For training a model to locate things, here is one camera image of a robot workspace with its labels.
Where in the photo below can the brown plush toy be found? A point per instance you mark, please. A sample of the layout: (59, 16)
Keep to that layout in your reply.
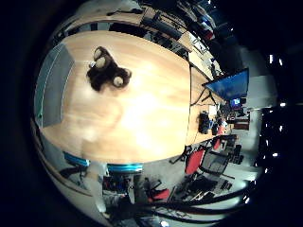
(105, 74)

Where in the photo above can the red office chair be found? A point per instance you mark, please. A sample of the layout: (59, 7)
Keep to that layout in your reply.
(195, 160)
(217, 143)
(161, 194)

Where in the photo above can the black device on desk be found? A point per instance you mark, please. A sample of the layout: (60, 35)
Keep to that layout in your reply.
(204, 123)

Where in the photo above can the black mesh office chair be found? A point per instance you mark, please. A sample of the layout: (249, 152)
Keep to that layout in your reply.
(216, 162)

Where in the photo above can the small blue screen monitor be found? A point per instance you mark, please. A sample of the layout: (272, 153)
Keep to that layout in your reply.
(235, 101)

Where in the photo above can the large blue screen monitor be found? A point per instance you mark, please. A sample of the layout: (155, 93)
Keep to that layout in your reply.
(230, 85)

